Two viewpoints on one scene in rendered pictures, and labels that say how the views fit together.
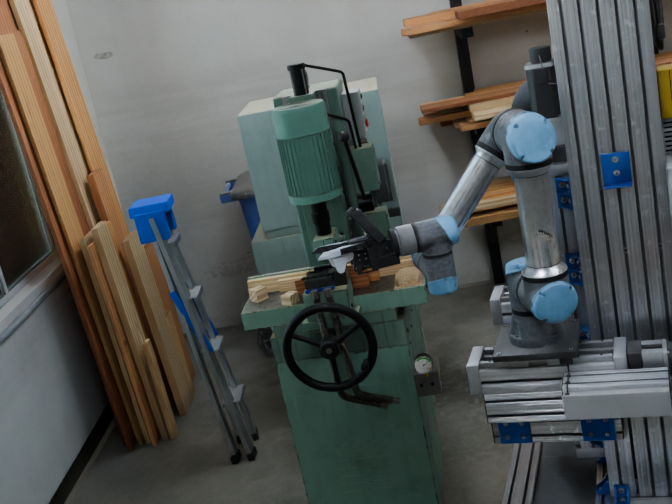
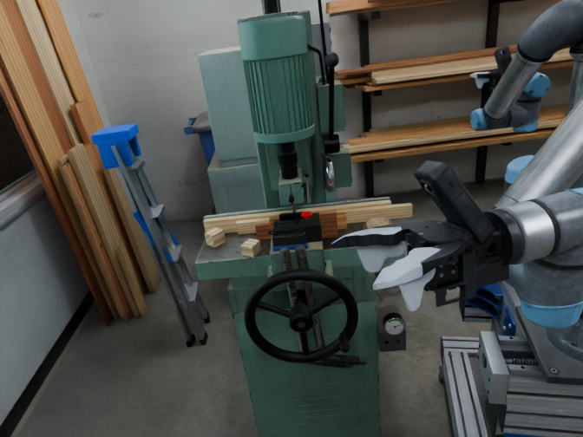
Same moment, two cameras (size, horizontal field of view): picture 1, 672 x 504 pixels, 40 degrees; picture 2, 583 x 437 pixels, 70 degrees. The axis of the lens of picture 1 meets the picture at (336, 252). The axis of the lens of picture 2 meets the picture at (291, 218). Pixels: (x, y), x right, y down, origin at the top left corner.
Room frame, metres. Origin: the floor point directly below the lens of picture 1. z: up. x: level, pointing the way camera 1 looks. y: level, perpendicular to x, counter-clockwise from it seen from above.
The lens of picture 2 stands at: (1.77, 0.15, 1.49)
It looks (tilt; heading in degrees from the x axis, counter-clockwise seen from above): 25 degrees down; 354
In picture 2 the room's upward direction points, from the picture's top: 7 degrees counter-clockwise
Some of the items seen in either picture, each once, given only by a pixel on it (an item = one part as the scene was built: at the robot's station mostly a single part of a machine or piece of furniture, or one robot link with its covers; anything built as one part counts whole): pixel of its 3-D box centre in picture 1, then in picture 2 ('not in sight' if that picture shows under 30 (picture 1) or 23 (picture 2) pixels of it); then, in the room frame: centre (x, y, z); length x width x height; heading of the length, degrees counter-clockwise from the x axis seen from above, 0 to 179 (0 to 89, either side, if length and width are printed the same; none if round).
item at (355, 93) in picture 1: (354, 113); (320, 48); (3.25, -0.16, 1.40); 0.10 x 0.06 x 0.16; 171
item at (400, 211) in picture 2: (359, 273); (324, 218); (2.94, -0.06, 0.92); 0.55 x 0.02 x 0.04; 81
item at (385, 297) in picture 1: (334, 302); (298, 251); (2.85, 0.04, 0.87); 0.61 x 0.30 x 0.06; 81
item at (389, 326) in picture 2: (423, 365); (393, 325); (2.71, -0.20, 0.65); 0.06 x 0.04 x 0.08; 81
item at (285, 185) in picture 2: (328, 245); (292, 187); (2.98, 0.02, 1.03); 0.14 x 0.07 x 0.09; 171
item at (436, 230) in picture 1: (434, 234); (566, 222); (2.21, -0.25, 1.21); 0.11 x 0.08 x 0.09; 96
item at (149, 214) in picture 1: (197, 330); (159, 242); (3.70, 0.64, 0.58); 0.27 x 0.25 x 1.16; 87
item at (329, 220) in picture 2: (337, 279); (304, 227); (2.87, 0.01, 0.94); 0.20 x 0.01 x 0.08; 81
